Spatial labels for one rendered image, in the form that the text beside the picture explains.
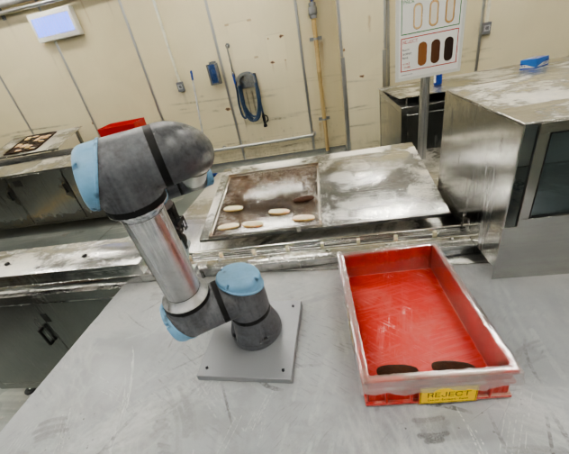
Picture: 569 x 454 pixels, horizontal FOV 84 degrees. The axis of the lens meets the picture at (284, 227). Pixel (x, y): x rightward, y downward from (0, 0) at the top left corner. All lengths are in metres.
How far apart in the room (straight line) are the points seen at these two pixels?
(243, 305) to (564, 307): 0.87
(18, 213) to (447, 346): 4.75
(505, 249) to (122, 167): 1.02
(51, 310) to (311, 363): 1.28
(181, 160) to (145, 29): 4.66
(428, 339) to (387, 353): 0.12
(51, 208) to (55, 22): 2.48
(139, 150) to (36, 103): 5.78
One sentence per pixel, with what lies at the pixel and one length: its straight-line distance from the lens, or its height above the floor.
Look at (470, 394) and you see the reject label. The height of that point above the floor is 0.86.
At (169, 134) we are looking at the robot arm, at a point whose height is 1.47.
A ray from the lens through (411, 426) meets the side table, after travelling 0.85.
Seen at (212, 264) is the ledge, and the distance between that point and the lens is 1.29.
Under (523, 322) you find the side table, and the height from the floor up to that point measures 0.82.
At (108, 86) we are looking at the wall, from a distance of 5.60.
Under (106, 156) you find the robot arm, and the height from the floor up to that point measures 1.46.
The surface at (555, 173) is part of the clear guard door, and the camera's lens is 1.07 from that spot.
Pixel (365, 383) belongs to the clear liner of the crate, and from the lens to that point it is 0.77.
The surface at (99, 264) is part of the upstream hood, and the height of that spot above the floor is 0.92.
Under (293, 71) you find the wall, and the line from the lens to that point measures 4.75.
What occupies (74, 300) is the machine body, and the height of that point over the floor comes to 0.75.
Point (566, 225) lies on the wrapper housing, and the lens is 1.17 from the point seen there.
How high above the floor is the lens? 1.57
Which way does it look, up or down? 30 degrees down
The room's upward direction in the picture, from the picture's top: 12 degrees counter-clockwise
